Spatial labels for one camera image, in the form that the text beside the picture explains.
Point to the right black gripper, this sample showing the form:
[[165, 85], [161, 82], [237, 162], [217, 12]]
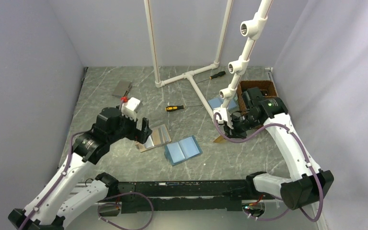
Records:
[[233, 132]]

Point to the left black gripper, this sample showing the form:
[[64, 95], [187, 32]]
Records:
[[139, 135]]

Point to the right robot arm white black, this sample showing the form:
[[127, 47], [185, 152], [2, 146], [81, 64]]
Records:
[[307, 183]]

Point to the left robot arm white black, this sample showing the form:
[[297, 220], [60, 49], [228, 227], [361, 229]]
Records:
[[52, 209]]

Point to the open blue card holder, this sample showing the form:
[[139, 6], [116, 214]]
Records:
[[182, 150]]

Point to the grey card holder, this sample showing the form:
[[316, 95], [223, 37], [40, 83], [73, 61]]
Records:
[[122, 89]]

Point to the brown wicker basket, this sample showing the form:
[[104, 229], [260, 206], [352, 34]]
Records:
[[266, 86]]

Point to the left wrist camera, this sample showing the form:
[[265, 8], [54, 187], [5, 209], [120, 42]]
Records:
[[129, 107]]

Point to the blue card holder behind post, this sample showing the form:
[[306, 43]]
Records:
[[217, 102]]

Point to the white pvc pipe frame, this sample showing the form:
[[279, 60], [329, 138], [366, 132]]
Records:
[[189, 75]]

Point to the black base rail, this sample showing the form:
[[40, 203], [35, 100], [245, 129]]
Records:
[[230, 195]]

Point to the aluminium frame rail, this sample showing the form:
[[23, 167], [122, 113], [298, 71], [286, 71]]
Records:
[[76, 187]]

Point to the white pvc pipe post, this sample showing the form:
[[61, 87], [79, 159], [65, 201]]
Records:
[[251, 29]]

